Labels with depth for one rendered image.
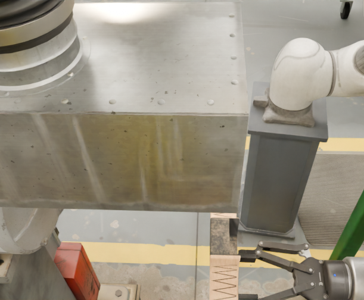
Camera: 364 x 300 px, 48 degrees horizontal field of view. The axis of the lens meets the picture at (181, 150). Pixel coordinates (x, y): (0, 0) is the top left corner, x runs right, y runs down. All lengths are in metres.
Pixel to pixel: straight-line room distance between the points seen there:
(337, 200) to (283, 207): 0.45
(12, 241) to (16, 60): 0.33
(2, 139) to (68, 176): 0.07
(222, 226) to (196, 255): 1.34
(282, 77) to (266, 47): 1.71
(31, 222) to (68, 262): 0.70
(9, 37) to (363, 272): 0.69
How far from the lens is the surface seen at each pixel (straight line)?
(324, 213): 2.16
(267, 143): 1.53
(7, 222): 0.60
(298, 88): 1.41
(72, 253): 1.33
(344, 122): 2.61
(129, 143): 0.36
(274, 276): 1.95
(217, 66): 0.37
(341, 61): 1.43
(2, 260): 0.78
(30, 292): 1.07
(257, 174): 1.67
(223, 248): 0.61
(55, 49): 0.37
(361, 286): 0.83
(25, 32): 0.34
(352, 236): 1.46
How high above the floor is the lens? 1.75
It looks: 49 degrees down
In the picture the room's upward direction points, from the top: 3 degrees counter-clockwise
